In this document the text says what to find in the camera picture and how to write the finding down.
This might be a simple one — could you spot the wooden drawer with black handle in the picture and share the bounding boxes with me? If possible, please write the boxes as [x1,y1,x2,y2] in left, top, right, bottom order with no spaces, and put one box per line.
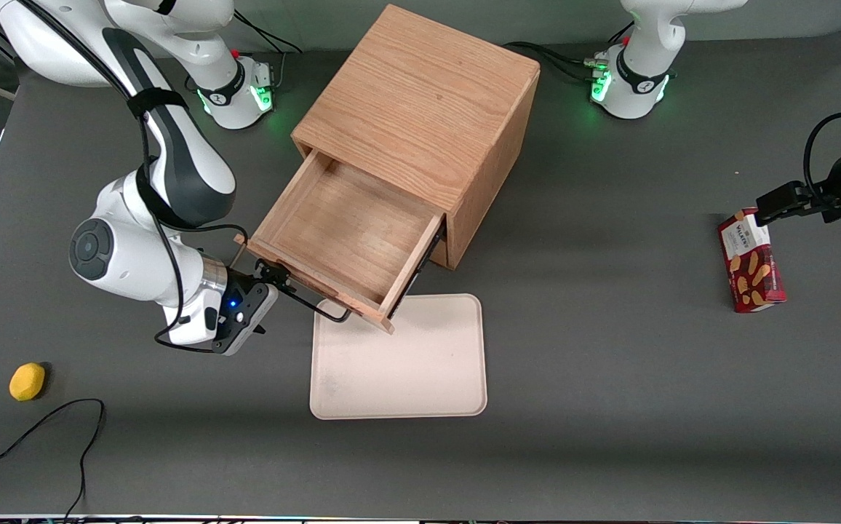
[235,149,447,336]

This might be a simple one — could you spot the wooden drawer cabinet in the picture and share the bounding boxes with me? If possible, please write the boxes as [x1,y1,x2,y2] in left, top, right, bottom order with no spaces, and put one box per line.
[291,4,541,271]

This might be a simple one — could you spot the red tartan shortbread cookie box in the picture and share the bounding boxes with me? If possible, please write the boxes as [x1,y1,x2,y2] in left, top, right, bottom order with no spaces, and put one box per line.
[717,208,787,314]

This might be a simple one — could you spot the beige plastic tray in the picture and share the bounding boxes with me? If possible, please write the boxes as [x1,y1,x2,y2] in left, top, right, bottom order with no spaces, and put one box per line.
[309,293,488,421]

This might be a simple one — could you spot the yellow lemon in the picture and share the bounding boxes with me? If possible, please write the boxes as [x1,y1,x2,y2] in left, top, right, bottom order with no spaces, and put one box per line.
[9,362,47,402]

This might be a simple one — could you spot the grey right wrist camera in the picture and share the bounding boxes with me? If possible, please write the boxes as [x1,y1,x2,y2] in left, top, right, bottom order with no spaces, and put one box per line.
[162,302,219,346]

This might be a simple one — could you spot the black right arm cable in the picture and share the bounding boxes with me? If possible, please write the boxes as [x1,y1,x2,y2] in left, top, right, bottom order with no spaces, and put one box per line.
[17,0,250,355]

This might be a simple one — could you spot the thin black cable on table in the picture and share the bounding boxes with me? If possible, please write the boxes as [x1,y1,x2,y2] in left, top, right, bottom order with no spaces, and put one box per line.
[0,398,106,521]

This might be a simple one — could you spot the black right base cable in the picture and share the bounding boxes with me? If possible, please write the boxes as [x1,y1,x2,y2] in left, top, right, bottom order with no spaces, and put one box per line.
[234,11,303,55]

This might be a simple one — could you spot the black left base cables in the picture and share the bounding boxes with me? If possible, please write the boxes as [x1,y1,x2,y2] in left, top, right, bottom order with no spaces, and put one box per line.
[502,40,608,82]

